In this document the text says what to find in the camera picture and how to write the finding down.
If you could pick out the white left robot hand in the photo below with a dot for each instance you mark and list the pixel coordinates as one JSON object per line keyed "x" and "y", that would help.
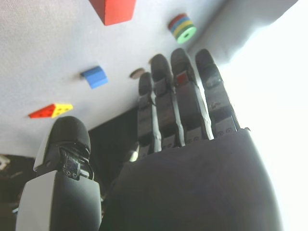
{"x": 187, "y": 183}

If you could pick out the blue block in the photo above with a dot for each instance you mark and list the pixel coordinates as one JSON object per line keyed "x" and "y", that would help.
{"x": 95, "y": 77}

